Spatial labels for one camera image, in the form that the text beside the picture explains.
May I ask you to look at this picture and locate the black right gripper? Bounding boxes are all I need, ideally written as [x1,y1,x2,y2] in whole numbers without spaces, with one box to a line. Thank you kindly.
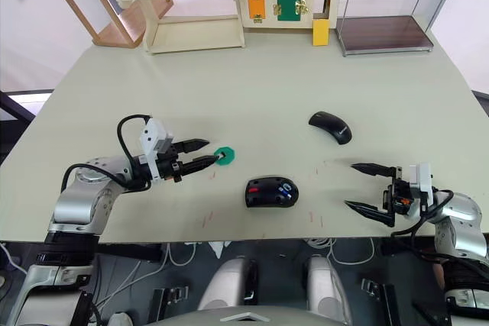
[343,162,413,228]

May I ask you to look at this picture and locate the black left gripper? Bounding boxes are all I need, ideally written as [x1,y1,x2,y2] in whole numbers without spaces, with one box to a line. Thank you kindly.
[155,137,220,184]

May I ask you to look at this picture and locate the black mouse base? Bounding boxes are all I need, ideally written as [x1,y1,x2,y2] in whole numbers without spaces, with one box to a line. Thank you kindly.
[245,175,300,209]

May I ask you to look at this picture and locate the black mouse cover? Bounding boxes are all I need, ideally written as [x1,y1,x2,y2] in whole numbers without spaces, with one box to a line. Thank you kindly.
[308,111,353,147]

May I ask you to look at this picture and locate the green hexagonal holder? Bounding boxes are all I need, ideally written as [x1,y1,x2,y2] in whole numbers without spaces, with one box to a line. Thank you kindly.
[212,146,237,167]

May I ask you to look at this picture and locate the black metal clamp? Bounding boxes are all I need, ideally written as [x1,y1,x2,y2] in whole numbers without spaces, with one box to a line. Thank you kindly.
[151,285,191,321]
[360,277,399,321]

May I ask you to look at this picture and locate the silver rounded leg shell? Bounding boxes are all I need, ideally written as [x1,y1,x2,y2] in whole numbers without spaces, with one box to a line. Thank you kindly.
[197,255,261,312]
[304,255,355,325]

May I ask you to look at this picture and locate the light wooden two-tier shelf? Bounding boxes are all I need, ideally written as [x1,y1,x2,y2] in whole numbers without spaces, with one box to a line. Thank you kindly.
[113,0,246,55]

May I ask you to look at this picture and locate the brown wooden stool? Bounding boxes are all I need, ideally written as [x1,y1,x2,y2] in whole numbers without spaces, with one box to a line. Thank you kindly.
[44,0,175,49]

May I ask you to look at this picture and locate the metal rack with brown shelves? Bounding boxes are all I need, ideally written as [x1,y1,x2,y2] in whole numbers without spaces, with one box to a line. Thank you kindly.
[335,0,455,58]

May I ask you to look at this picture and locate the orange door panel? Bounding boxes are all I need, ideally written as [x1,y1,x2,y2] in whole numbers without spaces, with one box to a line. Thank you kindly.
[247,0,266,22]

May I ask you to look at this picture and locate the yellow hinged door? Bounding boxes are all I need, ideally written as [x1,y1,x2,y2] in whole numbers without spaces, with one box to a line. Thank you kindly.
[312,18,331,47]

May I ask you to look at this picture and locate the grey robot torso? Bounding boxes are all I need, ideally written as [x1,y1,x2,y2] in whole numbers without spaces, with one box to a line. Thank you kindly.
[152,304,347,326]

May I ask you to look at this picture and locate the green arched door panel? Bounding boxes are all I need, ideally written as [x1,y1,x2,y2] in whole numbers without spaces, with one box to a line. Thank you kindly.
[276,0,303,22]

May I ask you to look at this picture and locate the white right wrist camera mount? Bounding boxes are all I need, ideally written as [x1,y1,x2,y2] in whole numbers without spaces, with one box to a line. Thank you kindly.
[406,161,435,217]

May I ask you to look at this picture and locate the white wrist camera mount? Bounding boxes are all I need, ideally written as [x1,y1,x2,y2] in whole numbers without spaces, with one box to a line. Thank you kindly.
[406,161,435,217]
[138,117,175,182]

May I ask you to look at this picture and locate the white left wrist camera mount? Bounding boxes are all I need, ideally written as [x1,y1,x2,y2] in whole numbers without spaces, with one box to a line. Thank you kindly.
[138,117,175,182]

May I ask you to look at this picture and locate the white cable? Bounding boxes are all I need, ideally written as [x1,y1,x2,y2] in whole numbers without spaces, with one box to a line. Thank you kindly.
[0,240,30,278]
[305,237,376,266]
[167,241,198,268]

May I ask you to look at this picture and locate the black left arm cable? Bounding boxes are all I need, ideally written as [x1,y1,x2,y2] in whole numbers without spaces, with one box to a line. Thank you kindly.
[60,113,154,194]

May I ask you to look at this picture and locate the black metal frame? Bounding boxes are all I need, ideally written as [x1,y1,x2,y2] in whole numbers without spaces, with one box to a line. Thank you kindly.
[0,89,54,123]

